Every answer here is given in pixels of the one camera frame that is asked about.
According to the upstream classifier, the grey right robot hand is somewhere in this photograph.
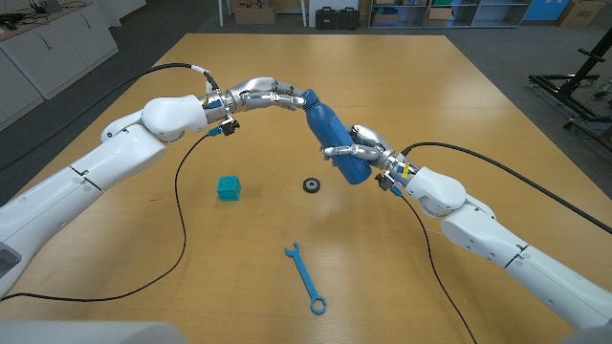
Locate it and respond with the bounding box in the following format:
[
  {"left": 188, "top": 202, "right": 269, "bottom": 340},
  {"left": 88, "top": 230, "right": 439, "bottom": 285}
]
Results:
[{"left": 320, "top": 123, "right": 398, "bottom": 169}]

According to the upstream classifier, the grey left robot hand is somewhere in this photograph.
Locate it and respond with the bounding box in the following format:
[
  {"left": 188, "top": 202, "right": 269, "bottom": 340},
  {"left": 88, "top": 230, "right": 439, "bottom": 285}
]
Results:
[{"left": 224, "top": 75, "right": 308, "bottom": 114}]

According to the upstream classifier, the blue metal bottle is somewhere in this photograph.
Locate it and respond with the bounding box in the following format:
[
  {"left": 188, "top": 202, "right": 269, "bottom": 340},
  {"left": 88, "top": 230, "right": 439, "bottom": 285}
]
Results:
[{"left": 304, "top": 101, "right": 373, "bottom": 186}]

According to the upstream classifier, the blue bottle cap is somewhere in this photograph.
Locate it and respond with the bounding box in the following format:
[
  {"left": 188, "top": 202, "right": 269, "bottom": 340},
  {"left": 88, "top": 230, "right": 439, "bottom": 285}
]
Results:
[{"left": 300, "top": 88, "right": 321, "bottom": 112}]

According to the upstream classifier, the teal toy block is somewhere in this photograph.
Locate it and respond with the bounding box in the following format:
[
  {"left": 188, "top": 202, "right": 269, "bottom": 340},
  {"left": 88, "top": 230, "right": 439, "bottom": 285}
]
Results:
[{"left": 216, "top": 175, "right": 242, "bottom": 203}]

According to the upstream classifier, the blue plastic wrench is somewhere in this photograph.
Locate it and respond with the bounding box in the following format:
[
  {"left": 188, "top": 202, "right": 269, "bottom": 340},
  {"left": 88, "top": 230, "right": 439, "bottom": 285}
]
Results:
[{"left": 284, "top": 242, "right": 328, "bottom": 315}]

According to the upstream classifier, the wide cardboard box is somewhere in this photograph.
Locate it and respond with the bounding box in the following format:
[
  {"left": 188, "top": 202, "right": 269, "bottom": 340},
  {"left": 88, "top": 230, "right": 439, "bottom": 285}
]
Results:
[{"left": 232, "top": 0, "right": 277, "bottom": 26}]

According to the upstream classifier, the black equipment case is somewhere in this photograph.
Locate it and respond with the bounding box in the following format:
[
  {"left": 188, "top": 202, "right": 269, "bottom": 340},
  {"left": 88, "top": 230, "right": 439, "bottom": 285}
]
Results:
[
  {"left": 337, "top": 6, "right": 361, "bottom": 32},
  {"left": 315, "top": 6, "right": 339, "bottom": 31}
]

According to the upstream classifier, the small cardboard box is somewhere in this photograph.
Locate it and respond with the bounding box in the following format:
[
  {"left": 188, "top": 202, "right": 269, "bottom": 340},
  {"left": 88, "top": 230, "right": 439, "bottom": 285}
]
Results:
[{"left": 424, "top": 7, "right": 454, "bottom": 29}]

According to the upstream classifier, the grey shelf unit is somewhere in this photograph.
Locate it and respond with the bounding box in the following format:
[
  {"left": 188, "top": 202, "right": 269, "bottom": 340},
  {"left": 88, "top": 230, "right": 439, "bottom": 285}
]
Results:
[{"left": 367, "top": 0, "right": 533, "bottom": 30}]

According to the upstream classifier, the white cabinet row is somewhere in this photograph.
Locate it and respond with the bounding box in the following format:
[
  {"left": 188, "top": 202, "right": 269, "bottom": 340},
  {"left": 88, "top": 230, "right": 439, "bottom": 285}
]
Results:
[{"left": 0, "top": 0, "right": 120, "bottom": 133}]

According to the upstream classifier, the black metal stand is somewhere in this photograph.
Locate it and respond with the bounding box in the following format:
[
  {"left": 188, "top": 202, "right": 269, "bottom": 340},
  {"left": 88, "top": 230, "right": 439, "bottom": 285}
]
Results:
[{"left": 528, "top": 28, "right": 612, "bottom": 154}]

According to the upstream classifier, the cardboard box with print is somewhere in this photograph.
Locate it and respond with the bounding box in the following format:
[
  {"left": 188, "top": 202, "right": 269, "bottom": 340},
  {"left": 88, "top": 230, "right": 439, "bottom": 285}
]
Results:
[{"left": 556, "top": 0, "right": 607, "bottom": 29}]

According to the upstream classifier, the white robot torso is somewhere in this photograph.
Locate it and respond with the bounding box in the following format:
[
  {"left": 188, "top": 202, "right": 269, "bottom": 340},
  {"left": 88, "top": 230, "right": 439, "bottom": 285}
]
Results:
[{"left": 0, "top": 320, "right": 187, "bottom": 344}]

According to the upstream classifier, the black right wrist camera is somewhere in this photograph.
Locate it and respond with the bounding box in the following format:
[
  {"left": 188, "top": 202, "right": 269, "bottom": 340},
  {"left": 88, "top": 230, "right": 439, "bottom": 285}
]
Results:
[{"left": 374, "top": 172, "right": 396, "bottom": 193}]

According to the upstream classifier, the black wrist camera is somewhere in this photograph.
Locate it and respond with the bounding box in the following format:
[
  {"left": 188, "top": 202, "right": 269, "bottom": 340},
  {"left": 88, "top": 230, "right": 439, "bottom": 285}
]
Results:
[
  {"left": 374, "top": 172, "right": 396, "bottom": 193},
  {"left": 219, "top": 118, "right": 242, "bottom": 138}
]

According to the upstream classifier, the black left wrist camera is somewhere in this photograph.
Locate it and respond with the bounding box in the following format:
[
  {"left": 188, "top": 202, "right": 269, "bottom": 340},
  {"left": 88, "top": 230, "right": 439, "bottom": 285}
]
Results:
[{"left": 219, "top": 118, "right": 242, "bottom": 138}]

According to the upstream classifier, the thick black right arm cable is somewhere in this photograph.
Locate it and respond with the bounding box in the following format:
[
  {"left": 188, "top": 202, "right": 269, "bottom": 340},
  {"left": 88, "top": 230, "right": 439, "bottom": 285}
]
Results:
[{"left": 400, "top": 140, "right": 612, "bottom": 235}]

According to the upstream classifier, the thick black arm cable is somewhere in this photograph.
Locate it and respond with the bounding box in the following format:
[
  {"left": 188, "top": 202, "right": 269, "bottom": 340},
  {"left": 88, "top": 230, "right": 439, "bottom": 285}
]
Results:
[
  {"left": 0, "top": 61, "right": 221, "bottom": 171},
  {"left": 400, "top": 140, "right": 612, "bottom": 235}
]

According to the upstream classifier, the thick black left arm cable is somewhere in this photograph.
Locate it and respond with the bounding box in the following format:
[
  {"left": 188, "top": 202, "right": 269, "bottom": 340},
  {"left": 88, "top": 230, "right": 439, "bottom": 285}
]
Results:
[{"left": 0, "top": 61, "right": 221, "bottom": 171}]

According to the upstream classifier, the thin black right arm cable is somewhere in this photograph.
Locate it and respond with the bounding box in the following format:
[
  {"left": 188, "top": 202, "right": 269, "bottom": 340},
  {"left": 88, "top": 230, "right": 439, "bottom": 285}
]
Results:
[{"left": 396, "top": 193, "right": 479, "bottom": 344}]

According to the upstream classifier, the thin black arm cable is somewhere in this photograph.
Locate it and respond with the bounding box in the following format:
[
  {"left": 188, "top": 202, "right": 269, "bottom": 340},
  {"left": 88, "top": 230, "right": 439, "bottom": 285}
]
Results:
[
  {"left": 0, "top": 132, "right": 214, "bottom": 304},
  {"left": 396, "top": 193, "right": 479, "bottom": 344}
]

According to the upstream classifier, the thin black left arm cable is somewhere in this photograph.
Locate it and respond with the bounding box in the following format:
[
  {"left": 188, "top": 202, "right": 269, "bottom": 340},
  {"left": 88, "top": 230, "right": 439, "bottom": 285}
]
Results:
[{"left": 0, "top": 132, "right": 214, "bottom": 304}]

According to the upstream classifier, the blue wall panel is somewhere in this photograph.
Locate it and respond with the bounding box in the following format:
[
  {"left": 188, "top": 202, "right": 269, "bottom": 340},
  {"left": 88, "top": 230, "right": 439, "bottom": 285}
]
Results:
[{"left": 523, "top": 0, "right": 568, "bottom": 22}]

